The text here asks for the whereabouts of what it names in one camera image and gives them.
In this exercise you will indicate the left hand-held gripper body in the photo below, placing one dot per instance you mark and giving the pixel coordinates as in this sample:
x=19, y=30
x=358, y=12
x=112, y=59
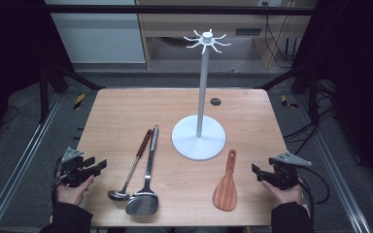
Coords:
x=74, y=171

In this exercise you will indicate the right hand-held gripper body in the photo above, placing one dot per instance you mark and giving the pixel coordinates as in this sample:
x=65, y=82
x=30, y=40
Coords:
x=285, y=174

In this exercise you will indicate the wooden rice paddle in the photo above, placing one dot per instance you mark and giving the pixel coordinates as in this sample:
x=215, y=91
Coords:
x=225, y=194

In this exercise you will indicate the steel spatula turner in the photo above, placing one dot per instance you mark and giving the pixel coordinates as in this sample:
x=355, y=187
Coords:
x=142, y=204

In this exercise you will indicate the white utensil rack stand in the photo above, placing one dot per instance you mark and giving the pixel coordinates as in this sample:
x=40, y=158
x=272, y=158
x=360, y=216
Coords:
x=200, y=97

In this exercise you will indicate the person's right hand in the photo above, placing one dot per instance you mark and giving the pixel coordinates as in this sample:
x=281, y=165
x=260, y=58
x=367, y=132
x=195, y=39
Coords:
x=286, y=195

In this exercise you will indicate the person's left hand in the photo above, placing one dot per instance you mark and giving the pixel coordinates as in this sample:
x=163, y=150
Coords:
x=71, y=194

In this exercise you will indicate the yellow and black tape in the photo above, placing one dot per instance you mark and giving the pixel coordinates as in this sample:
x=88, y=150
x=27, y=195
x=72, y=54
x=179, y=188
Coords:
x=285, y=102
x=79, y=101

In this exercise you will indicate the dark round table grommet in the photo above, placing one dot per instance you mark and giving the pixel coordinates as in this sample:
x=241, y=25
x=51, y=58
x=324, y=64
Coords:
x=215, y=102

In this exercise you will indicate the black metal stand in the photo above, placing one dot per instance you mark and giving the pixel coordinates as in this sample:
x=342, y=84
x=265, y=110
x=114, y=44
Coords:
x=43, y=93
x=312, y=93

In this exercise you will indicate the white cabinet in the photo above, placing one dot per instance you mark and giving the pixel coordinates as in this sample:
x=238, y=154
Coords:
x=100, y=35

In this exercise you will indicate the light wooden desk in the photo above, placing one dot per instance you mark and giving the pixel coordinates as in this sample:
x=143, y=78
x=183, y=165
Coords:
x=239, y=22

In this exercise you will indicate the aluminium floor rail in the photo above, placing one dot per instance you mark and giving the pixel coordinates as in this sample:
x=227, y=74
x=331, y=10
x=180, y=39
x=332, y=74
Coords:
x=333, y=168
x=22, y=161

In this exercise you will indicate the black frame bar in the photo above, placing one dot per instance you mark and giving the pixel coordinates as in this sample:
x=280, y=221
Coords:
x=110, y=9

